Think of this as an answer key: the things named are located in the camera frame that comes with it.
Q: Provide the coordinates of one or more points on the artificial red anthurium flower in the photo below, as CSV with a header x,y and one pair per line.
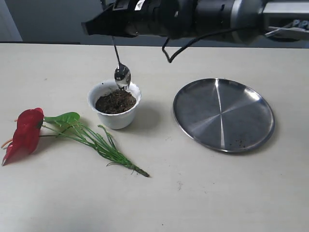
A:
x,y
32,125

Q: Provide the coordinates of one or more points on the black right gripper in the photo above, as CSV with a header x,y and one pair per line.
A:
x,y
130,18

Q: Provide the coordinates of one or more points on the round stainless steel plate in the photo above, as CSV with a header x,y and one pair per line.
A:
x,y
223,115

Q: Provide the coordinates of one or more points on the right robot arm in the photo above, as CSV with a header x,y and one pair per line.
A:
x,y
232,21

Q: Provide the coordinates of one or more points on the metal spork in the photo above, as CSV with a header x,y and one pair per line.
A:
x,y
122,74

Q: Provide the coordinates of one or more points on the white flower pot with soil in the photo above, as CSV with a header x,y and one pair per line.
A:
x,y
115,108

